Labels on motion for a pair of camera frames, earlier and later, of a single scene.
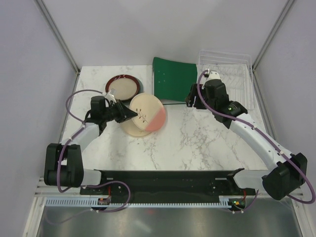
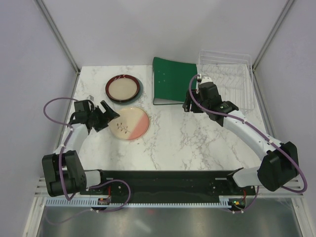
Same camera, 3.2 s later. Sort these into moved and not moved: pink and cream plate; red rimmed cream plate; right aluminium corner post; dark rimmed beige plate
Moved: pink and cream plate
Not moved: red rimmed cream plate; dark rimmed beige plate; right aluminium corner post
